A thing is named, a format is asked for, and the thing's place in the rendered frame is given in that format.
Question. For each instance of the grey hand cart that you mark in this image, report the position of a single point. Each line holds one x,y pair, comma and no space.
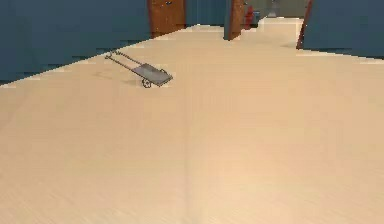
150,72

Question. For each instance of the red fire extinguisher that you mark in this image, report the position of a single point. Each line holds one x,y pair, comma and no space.
248,17

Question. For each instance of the blue bin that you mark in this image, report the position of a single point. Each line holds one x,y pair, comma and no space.
256,17

